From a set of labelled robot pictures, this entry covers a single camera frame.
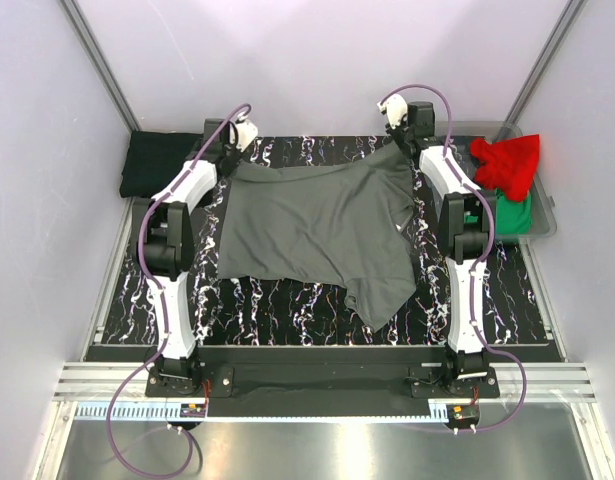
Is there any grey t shirt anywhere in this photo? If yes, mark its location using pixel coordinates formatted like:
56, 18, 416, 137
218, 144, 416, 330

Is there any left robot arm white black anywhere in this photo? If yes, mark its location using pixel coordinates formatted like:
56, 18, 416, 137
131, 113, 258, 397

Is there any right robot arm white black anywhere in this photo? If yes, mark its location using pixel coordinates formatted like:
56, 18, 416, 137
379, 94, 499, 401

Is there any folded black t shirt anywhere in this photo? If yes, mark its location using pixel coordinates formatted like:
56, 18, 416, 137
119, 131, 203, 198

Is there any red t shirt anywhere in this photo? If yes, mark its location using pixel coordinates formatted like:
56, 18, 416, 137
470, 134, 540, 202

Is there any green t shirt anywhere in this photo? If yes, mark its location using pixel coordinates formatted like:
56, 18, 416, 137
495, 189, 532, 237

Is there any black marble pattern mat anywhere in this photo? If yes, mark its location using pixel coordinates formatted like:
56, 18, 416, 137
97, 136, 548, 346

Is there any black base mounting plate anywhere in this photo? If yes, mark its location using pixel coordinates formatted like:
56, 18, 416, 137
146, 363, 500, 419

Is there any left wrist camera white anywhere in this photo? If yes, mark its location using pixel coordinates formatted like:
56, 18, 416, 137
230, 114, 258, 152

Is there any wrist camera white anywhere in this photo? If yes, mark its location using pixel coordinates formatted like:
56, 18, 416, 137
377, 93, 408, 129
230, 114, 258, 152

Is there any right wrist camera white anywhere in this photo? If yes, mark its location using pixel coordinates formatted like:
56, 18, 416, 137
377, 93, 408, 129

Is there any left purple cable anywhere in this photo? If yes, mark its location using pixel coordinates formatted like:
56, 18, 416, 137
106, 102, 253, 474

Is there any left aluminium corner post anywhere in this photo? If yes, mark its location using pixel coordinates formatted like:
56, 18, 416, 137
58, 0, 141, 131

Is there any aluminium corner post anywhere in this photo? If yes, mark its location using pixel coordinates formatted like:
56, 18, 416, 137
495, 0, 588, 141
58, 0, 141, 131

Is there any right aluminium corner post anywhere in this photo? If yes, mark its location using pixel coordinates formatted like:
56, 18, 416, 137
495, 0, 588, 141

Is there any aluminium frame rail front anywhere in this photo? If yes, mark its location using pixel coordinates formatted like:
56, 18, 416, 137
54, 362, 596, 403

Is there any white slotted cable duct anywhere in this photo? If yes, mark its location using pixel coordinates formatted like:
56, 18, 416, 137
75, 401, 476, 426

